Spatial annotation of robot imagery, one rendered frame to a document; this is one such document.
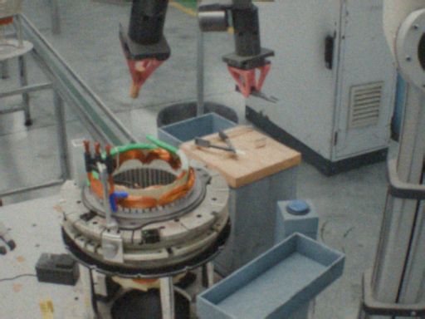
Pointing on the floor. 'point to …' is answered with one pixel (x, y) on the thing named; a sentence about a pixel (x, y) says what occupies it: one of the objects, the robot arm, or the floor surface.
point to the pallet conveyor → (90, 117)
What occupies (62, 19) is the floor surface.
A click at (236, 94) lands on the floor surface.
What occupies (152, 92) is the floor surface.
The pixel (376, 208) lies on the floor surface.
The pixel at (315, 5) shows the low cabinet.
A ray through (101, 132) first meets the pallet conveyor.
